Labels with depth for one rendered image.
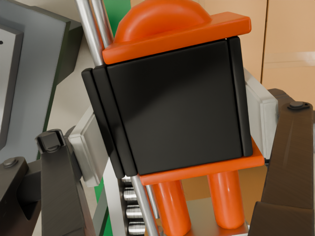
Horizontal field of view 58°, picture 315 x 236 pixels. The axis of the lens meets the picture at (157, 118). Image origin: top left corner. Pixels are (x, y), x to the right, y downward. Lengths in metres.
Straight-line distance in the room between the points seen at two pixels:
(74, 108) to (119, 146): 1.47
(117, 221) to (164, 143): 1.03
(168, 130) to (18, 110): 0.71
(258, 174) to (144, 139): 0.86
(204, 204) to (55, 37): 0.59
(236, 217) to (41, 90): 0.65
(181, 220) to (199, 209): 0.03
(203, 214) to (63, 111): 1.46
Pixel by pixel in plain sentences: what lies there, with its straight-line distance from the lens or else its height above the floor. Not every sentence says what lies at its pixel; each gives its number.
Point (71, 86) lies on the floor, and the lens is 1.59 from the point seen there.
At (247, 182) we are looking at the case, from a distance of 0.96.
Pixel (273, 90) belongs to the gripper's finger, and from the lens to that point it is 0.16.
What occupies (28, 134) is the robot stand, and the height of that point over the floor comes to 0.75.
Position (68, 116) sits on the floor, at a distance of 1.66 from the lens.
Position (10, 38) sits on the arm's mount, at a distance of 0.74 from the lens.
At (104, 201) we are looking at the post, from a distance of 1.69.
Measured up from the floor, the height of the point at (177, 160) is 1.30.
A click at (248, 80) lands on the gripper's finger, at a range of 0.16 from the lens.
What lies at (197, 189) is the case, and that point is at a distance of 0.90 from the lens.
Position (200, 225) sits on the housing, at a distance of 0.23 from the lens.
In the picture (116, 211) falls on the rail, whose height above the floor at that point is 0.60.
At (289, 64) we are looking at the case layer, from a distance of 0.99.
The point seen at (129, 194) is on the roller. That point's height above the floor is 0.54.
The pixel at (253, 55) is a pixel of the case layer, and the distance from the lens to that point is 0.95.
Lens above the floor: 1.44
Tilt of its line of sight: 66 degrees down
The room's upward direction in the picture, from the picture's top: 176 degrees counter-clockwise
